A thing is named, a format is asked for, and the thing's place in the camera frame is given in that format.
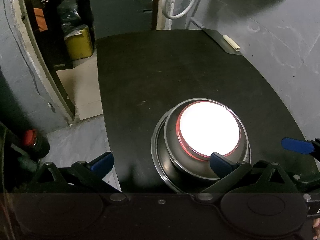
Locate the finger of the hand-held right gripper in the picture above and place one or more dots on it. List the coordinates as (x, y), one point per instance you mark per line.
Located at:
(296, 145)
(307, 183)

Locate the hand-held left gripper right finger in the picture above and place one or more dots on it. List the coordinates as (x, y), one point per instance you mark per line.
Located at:
(221, 165)

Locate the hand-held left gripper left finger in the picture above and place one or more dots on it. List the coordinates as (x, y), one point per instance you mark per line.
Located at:
(102, 163)

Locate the steel bowl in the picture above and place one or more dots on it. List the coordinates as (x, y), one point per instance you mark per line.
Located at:
(175, 160)

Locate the large steel plate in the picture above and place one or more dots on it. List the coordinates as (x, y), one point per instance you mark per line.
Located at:
(156, 152)

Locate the person's right hand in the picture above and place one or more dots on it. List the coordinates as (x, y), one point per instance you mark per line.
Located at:
(317, 228)

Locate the dark bottle with red cap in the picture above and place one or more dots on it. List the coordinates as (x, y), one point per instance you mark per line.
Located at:
(31, 137)

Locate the dark wooden door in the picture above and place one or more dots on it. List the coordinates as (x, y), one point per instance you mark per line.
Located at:
(56, 55)

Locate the yellow jerry can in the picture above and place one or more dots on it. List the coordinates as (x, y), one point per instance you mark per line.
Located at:
(80, 45)

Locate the black plastic bag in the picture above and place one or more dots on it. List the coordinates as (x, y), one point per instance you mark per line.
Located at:
(70, 20)

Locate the dark metal cabinet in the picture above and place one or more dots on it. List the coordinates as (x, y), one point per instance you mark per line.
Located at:
(117, 12)

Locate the orange printed poster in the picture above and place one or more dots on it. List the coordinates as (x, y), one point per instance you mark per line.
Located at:
(40, 20)

